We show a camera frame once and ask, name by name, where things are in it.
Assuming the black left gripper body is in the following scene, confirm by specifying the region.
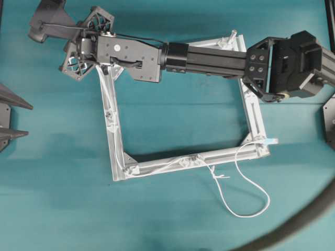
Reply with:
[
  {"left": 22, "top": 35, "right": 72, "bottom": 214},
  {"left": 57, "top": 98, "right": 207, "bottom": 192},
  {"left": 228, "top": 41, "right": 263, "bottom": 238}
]
[{"left": 0, "top": 103, "right": 11, "bottom": 151}]

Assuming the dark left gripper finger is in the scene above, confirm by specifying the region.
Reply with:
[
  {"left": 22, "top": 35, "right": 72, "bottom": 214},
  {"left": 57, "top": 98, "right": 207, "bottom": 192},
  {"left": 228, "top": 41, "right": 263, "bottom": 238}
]
[
  {"left": 0, "top": 128, "right": 29, "bottom": 140},
  {"left": 1, "top": 84, "right": 34, "bottom": 110}
]

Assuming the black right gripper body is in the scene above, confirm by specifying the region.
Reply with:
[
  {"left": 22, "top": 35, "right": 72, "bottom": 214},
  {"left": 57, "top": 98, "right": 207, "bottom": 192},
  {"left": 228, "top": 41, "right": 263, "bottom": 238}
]
[{"left": 59, "top": 6, "right": 161, "bottom": 83}]

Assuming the white cable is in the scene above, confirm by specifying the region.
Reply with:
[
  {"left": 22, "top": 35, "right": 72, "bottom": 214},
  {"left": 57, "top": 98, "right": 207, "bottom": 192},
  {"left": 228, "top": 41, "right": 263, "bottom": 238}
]
[{"left": 98, "top": 65, "right": 280, "bottom": 218}]

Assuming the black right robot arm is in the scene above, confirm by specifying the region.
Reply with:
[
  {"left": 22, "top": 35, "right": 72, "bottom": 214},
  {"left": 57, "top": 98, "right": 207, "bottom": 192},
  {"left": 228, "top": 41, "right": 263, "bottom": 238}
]
[{"left": 60, "top": 7, "right": 334, "bottom": 102}]

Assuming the aluminium pin top-right corner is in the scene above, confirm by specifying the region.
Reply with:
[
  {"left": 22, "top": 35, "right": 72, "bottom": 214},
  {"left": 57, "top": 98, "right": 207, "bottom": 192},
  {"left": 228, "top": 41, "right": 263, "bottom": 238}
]
[{"left": 228, "top": 29, "right": 237, "bottom": 44}]

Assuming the thin black wire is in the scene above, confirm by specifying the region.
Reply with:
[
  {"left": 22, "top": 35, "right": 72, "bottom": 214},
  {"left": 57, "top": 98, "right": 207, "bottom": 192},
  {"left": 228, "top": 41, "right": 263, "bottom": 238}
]
[{"left": 39, "top": 22, "right": 168, "bottom": 44}]

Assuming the square aluminium extrusion frame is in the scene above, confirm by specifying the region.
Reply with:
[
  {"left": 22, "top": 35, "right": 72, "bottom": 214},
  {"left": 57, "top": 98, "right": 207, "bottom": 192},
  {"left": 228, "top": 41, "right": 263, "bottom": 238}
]
[{"left": 98, "top": 35, "right": 272, "bottom": 182}]

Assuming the black frame post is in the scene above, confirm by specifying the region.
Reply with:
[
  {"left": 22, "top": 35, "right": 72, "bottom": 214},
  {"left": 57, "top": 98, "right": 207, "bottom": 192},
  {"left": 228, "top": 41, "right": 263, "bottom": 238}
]
[{"left": 325, "top": 0, "right": 334, "bottom": 53}]

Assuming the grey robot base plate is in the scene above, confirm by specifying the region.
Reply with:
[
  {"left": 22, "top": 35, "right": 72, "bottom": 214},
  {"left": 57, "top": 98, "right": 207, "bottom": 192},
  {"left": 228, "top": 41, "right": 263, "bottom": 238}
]
[{"left": 322, "top": 95, "right": 334, "bottom": 150}]

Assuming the thick black hose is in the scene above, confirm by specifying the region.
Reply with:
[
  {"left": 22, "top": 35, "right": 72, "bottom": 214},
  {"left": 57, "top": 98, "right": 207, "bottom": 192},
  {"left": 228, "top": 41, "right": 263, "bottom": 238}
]
[{"left": 235, "top": 180, "right": 335, "bottom": 251}]

